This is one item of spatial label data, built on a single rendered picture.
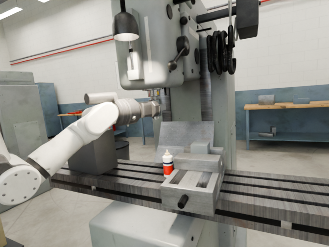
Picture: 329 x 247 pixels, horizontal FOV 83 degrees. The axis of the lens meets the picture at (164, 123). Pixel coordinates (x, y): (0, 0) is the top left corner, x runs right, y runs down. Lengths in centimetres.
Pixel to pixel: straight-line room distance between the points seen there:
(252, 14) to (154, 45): 42
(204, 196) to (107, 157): 51
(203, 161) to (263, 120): 433
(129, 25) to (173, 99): 64
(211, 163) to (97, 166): 49
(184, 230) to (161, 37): 59
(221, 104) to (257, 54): 392
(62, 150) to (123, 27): 34
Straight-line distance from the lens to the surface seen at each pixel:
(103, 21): 675
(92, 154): 87
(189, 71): 79
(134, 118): 62
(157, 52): 63
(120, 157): 260
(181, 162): 65
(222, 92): 103
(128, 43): 65
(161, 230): 66
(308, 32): 505
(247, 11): 89
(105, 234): 74
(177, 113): 110
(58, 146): 53
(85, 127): 52
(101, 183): 85
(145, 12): 68
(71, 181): 98
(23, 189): 48
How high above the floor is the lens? 129
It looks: 9 degrees down
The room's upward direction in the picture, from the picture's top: 5 degrees counter-clockwise
